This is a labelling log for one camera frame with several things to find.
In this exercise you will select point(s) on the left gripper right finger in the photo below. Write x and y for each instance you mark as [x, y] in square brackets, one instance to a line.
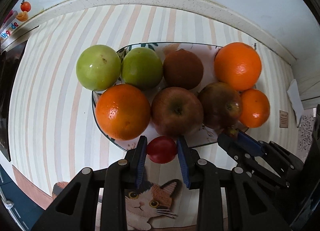
[252, 195]

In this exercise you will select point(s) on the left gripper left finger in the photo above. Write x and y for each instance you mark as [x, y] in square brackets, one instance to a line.
[75, 207]

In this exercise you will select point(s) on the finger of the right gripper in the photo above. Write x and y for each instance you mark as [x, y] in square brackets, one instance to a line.
[234, 150]
[277, 157]

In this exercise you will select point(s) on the small orange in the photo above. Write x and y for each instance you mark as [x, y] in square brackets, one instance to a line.
[255, 108]

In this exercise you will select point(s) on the red-brown apple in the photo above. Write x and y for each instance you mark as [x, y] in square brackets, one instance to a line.
[222, 105]
[176, 111]

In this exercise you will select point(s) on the small red tomato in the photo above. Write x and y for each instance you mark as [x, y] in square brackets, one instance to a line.
[162, 150]

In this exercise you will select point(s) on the large orange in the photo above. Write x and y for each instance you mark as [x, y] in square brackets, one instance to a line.
[238, 65]

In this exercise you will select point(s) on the brown round fruit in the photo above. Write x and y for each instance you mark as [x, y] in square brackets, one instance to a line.
[182, 69]

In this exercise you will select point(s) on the medium orange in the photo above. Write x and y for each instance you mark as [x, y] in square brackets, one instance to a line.
[123, 112]

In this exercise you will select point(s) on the green apple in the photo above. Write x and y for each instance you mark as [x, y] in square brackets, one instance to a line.
[98, 68]
[142, 68]

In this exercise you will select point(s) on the brown mat label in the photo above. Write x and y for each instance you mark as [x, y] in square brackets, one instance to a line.
[283, 119]

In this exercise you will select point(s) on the white folded paper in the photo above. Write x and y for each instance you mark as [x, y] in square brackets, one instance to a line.
[296, 103]

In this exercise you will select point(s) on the floral oval plate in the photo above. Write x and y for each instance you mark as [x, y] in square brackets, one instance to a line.
[206, 53]

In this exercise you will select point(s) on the colourful fruit sticker box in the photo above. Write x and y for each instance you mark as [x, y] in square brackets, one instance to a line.
[22, 12]

